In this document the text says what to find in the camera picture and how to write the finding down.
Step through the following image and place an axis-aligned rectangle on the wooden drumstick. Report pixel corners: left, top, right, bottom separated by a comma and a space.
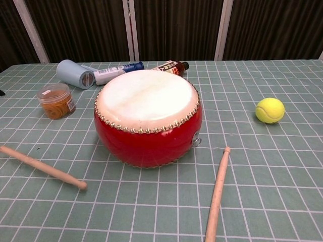
0, 145, 88, 190
204, 147, 231, 242

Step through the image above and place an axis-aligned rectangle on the red drum white skin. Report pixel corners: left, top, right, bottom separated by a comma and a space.
93, 70, 202, 169

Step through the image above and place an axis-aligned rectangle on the clear jar of rubber bands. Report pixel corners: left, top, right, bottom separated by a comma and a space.
36, 83, 77, 120

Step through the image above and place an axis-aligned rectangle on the dark ribbed partition panel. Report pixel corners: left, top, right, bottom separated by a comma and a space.
223, 0, 323, 61
133, 0, 225, 62
0, 0, 41, 73
24, 0, 130, 64

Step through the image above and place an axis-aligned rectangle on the light blue plastic mug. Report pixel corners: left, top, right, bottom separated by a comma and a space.
56, 59, 98, 90

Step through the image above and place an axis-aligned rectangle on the white bottle blue cap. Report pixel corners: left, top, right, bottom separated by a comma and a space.
93, 61, 145, 86

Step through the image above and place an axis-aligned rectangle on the dark sauce bottle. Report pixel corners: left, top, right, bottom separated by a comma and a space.
151, 60, 190, 77

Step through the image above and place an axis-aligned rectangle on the green white checked tablecloth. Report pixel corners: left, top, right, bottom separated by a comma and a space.
0, 59, 323, 242

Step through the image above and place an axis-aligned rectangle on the yellow tennis ball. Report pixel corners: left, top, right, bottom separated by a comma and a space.
255, 97, 286, 124

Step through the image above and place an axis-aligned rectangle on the white partition frame post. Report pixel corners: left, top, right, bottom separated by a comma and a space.
214, 0, 235, 62
122, 0, 140, 62
12, 0, 50, 64

